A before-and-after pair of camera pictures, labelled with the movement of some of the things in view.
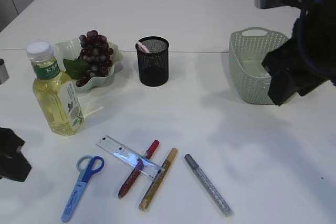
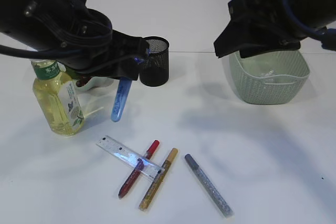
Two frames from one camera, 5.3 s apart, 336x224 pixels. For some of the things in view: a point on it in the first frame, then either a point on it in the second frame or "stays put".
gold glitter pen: [157, 181] stays put
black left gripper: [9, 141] → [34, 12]
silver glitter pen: [210, 187] stays put
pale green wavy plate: [71, 49] → [98, 88]
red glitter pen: [140, 166] stays put
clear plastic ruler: [148, 168] stays put
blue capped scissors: [87, 166] → [124, 85]
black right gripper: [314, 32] → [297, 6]
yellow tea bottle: [55, 90] stays put
